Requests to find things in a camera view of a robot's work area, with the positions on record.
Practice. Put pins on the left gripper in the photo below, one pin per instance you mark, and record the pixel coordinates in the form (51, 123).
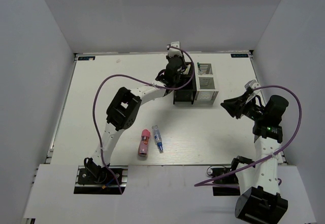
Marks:
(183, 63)

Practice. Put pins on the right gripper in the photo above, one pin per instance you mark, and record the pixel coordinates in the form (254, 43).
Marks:
(236, 106)

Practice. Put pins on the green capped pen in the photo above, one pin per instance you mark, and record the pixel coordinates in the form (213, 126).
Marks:
(199, 68)

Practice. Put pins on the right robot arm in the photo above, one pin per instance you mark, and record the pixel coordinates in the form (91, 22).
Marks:
(260, 200)

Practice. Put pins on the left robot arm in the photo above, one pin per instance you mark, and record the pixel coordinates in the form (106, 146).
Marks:
(123, 110)

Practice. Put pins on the black slotted pen holder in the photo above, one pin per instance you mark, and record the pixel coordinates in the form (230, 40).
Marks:
(188, 93)

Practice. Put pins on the white slotted pen holder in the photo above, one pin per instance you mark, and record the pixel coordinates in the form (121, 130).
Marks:
(207, 86)

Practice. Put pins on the right blue table label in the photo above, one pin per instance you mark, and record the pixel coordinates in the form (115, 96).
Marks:
(239, 55)

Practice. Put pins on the blue table label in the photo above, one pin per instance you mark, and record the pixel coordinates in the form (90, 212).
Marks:
(239, 55)
(86, 58)

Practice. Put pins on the blue correction tape pen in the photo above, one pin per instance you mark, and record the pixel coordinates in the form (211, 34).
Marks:
(157, 138)

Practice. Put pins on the pink glue stick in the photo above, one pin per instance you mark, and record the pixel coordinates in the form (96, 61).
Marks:
(143, 146)

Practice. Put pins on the left blue table label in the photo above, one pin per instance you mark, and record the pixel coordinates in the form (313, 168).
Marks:
(86, 58)

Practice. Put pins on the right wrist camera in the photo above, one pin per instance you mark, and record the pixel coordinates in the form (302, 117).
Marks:
(252, 87)

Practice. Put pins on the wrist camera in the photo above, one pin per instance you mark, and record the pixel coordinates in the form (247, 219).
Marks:
(252, 87)
(173, 50)

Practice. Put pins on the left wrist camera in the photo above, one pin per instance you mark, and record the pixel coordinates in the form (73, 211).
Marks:
(173, 50)

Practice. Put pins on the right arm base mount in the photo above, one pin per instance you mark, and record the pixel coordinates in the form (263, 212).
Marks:
(220, 190)

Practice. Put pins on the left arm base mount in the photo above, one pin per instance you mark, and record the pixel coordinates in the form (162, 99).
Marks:
(86, 184)

